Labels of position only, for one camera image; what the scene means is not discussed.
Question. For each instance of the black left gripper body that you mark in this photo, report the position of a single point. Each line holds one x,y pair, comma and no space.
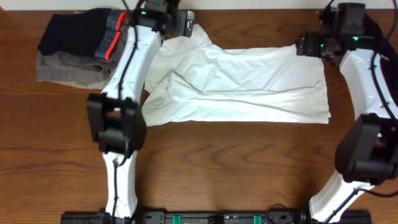
180,25

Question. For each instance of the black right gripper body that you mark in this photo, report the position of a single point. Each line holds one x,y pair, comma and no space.
311,43

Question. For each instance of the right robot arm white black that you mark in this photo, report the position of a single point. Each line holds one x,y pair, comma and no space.
367,155

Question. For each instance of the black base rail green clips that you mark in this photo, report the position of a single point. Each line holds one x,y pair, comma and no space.
275,215

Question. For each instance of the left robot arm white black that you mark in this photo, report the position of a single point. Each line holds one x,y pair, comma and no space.
116,120

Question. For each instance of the grey folded garment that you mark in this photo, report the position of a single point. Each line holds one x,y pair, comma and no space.
77,71

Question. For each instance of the white t-shirt with green print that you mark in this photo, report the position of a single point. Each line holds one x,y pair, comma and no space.
192,79

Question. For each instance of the black garment on right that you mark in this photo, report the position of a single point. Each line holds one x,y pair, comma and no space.
388,55

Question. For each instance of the black shorts with red trim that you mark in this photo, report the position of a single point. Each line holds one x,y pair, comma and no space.
92,34

